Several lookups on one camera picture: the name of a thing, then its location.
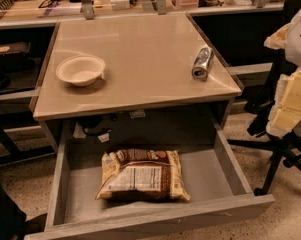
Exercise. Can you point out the person in dark clothing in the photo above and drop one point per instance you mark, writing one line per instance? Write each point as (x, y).
(14, 224)

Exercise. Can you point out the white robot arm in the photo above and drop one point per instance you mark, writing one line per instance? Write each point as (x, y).
(293, 41)

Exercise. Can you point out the brown chip bag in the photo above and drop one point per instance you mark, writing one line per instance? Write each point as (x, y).
(142, 175)

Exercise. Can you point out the white paper bowl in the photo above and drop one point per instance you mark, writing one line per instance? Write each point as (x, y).
(80, 70)

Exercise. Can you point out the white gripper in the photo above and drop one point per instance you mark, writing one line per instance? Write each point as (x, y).
(299, 40)

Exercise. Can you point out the black office chair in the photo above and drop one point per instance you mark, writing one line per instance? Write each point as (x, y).
(287, 149)

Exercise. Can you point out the grey wooden drawer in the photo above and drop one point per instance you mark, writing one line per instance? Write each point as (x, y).
(212, 177)

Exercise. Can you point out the counter cabinet with beige top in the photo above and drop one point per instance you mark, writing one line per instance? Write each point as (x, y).
(148, 64)

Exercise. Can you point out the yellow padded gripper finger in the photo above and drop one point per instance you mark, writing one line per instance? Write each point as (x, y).
(278, 39)

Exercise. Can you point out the silver drink can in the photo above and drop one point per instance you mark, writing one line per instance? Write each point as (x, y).
(202, 64)

